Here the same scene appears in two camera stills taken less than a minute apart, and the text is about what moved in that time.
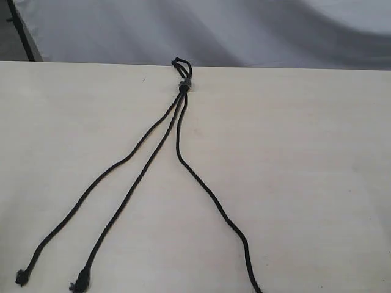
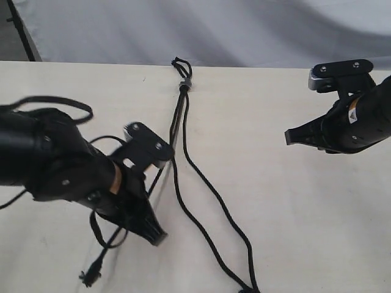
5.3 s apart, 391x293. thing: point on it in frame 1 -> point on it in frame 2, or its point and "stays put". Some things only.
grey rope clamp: (187, 82) stays put
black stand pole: (14, 18) stays put
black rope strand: (180, 61) -> (217, 195)
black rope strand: (23, 276) -> (93, 275)
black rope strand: (82, 283) -> (187, 209)
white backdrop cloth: (324, 34) stays put
